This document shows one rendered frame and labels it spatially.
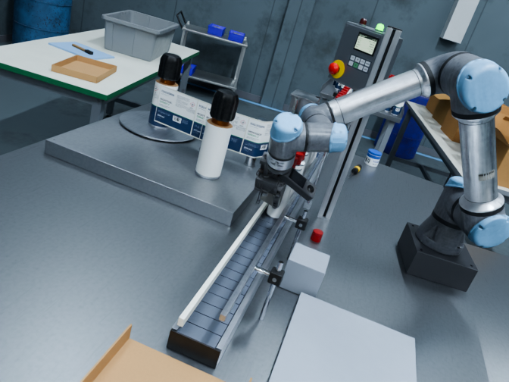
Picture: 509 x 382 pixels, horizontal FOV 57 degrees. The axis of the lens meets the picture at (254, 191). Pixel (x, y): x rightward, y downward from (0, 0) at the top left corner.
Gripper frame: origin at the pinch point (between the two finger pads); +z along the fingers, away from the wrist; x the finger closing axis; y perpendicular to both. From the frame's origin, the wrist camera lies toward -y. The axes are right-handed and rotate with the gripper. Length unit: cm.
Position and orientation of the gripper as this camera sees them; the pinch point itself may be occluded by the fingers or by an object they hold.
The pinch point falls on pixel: (277, 205)
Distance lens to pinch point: 143.7
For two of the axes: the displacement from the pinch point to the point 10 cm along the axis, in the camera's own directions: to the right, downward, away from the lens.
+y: -9.2, -3.5, 1.6
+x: -3.7, 7.3, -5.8
